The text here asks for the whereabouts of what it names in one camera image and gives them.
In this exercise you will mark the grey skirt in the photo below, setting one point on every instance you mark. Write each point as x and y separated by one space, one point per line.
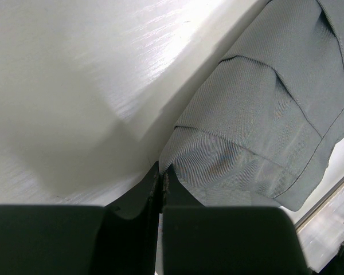
261 129

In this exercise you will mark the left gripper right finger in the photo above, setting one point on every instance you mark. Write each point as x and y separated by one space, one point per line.
197 239

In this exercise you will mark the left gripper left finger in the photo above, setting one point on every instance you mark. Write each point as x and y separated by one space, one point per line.
119 238

